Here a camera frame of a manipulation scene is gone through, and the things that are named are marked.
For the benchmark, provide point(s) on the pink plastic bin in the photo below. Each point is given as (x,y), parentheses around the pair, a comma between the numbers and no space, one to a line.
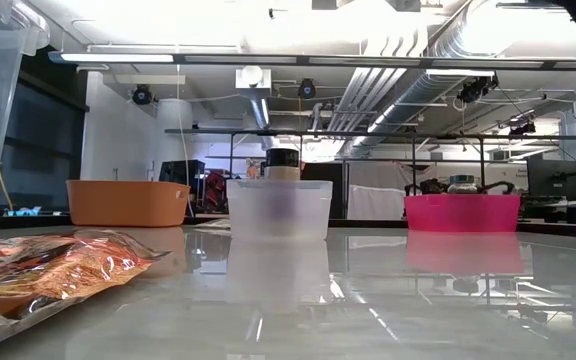
(463,212)

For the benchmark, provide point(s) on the black storage crate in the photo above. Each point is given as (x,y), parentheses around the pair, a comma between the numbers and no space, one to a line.
(183,171)

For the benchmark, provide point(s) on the small translucent plastic bin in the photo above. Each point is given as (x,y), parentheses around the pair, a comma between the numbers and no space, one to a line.
(308,210)

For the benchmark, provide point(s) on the light blue item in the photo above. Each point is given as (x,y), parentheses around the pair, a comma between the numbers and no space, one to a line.
(25,211)

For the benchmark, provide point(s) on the orange foil spice packet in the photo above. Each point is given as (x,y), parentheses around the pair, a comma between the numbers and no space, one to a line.
(43,270)

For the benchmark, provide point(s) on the orange plastic bin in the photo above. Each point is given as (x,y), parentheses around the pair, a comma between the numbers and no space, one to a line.
(128,202)

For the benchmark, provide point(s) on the dark shelving unit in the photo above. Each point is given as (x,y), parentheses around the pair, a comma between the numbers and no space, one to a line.
(43,150)

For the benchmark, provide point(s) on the colourful background poster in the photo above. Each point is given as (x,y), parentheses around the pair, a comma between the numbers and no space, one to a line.
(253,170)

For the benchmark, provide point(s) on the black round ceiling device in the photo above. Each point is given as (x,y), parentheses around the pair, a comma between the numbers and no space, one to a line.
(142,94)
(307,88)

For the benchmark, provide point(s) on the black hanging ceiling camera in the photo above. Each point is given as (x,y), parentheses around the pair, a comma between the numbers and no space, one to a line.
(475,87)

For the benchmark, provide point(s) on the black lid purple label jar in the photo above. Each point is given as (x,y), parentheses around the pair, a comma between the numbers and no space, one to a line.
(282,159)

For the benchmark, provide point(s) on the red background case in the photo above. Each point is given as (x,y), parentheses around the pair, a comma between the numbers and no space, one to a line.
(215,192)

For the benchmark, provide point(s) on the green label spice jar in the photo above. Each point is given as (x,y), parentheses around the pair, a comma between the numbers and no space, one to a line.
(462,184)

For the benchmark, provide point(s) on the white hanging cloth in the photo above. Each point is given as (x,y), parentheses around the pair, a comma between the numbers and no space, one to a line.
(368,202)

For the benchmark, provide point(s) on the black background table frame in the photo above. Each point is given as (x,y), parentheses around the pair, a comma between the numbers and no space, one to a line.
(318,132)

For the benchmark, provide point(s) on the black overhead light bar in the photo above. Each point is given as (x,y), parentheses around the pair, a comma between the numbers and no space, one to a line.
(318,60)

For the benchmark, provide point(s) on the black background cabinet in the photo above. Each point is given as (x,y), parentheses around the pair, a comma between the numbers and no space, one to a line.
(325,190)

